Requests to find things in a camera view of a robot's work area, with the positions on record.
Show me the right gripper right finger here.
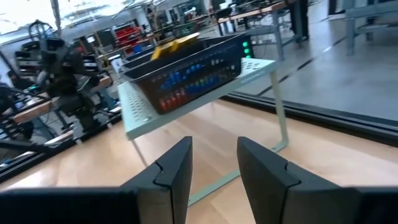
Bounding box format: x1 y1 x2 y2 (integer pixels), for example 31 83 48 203
236 136 363 224

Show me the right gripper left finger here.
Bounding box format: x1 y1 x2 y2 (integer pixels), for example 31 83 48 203
119 136 193 224

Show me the green perforated metal shelf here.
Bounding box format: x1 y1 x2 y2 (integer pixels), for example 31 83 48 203
117 57 289 207

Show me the yellow crayon box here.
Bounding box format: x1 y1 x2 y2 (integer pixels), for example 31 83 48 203
150 42 175 62
167 32 201 53

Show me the red bin storage rack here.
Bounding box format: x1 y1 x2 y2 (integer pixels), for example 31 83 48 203
113 25 144 48

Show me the wooden top workbench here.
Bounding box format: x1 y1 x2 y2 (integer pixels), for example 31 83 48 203
11 74 113 125
216 0 301 62

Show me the person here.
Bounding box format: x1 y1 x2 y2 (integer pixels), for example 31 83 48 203
285 0 310 42
6 70 34 91

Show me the grey metal table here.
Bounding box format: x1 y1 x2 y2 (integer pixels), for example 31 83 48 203
343 0 398 57

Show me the black aluminium rig frame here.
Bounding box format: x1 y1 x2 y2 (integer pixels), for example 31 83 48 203
0 91 398 184

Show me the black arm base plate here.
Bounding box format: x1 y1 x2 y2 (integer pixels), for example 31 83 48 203
70 114 113 141

